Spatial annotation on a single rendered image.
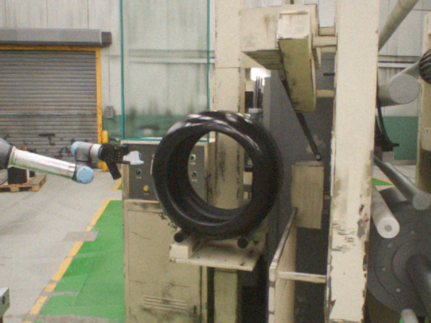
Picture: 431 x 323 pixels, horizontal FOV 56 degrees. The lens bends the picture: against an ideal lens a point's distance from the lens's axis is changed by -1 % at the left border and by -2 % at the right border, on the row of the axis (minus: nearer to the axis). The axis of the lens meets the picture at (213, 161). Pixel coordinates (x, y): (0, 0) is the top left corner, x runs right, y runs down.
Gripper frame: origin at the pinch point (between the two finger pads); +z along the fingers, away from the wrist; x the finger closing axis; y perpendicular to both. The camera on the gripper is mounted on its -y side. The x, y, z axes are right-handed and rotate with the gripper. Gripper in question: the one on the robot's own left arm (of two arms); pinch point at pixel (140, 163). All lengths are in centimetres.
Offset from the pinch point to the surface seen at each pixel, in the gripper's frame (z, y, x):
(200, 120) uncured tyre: 29.6, 24.2, -10.8
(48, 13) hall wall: -626, 196, 735
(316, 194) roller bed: 80, -5, 20
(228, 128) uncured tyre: 41.9, 22.5, -11.2
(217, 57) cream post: 23, 53, 27
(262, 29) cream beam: 55, 58, -35
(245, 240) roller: 54, -23, -10
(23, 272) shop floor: -163, -141, 124
